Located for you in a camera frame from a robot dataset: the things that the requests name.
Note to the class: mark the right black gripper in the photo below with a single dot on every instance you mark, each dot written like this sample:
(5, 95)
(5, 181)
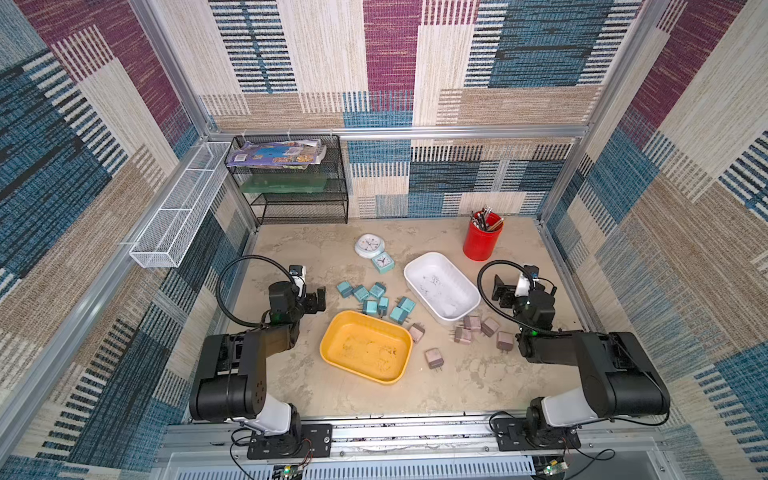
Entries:
(504, 293)

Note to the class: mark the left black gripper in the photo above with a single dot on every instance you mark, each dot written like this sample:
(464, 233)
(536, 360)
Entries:
(312, 307)

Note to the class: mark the pink plug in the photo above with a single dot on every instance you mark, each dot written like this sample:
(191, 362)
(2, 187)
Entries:
(462, 336)
(472, 323)
(505, 341)
(416, 332)
(489, 327)
(434, 359)

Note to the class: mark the white plastic tray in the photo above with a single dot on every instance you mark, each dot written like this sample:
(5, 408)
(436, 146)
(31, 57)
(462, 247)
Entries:
(442, 288)

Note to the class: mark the yellow plastic tray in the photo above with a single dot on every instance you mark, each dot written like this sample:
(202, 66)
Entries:
(368, 347)

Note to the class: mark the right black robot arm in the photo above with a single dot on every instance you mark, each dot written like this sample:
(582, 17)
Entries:
(617, 380)

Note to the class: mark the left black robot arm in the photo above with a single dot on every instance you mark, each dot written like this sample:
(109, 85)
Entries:
(230, 384)

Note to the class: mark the teal plug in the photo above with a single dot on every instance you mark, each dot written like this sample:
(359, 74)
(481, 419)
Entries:
(398, 315)
(383, 306)
(370, 307)
(406, 304)
(377, 290)
(345, 289)
(360, 293)

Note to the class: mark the red pen cup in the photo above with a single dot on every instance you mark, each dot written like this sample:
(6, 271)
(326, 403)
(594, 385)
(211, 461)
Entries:
(480, 245)

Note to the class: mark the white round clock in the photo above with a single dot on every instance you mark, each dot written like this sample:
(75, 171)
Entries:
(369, 246)

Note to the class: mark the small teal alarm clock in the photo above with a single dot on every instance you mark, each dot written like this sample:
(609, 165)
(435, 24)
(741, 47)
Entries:
(383, 263)

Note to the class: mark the pens in cup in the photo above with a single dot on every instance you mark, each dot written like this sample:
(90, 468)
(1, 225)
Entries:
(485, 220)

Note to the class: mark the green folder in shelf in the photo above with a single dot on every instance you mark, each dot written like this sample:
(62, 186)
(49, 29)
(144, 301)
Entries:
(284, 183)

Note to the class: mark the colourful magazine on shelf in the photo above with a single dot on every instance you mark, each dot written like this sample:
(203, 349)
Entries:
(277, 155)

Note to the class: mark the black wire mesh shelf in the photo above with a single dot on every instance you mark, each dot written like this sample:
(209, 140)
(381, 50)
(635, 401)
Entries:
(329, 206)

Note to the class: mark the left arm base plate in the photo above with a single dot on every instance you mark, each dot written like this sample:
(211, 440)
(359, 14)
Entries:
(311, 441)

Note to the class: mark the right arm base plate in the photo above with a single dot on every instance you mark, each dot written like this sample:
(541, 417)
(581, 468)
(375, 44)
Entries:
(517, 434)

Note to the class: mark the white wire wall basket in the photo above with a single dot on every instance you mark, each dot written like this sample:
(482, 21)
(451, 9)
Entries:
(165, 241)

